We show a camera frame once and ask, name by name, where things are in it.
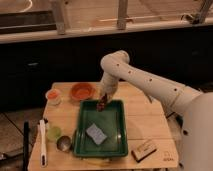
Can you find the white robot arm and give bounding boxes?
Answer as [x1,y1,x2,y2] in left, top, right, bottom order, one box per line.
[100,50,213,171]

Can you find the red bowl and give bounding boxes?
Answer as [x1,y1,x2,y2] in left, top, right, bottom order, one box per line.
[70,82,95,101]

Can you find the blue grey sponge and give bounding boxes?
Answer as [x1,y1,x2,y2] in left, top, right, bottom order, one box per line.
[86,124,107,145]

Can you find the light green cup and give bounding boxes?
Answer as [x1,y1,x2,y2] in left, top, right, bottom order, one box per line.
[46,126,61,142]

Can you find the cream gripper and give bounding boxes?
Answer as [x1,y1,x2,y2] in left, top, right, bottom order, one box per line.
[99,86,117,100]

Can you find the white handled brush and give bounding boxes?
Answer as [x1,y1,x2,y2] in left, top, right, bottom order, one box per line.
[39,119,47,167]

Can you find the small metal cup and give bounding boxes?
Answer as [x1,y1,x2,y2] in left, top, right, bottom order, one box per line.
[56,136,72,152]

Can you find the grey wedge piece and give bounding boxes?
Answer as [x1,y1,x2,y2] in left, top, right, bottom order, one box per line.
[145,94,153,103]

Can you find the green plastic tray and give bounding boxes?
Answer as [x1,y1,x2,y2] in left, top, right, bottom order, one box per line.
[73,100,128,158]

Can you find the wooden block eraser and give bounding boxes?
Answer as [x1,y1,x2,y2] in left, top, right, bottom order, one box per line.
[131,139,157,162]

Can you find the black pole left of table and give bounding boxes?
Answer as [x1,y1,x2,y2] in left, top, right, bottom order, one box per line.
[23,122,29,171]

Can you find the dark red grape bunch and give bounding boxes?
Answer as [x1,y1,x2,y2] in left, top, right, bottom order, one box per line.
[97,95,108,111]

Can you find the small cup with orange lid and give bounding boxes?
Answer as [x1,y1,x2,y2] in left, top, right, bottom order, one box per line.
[45,89,61,105]

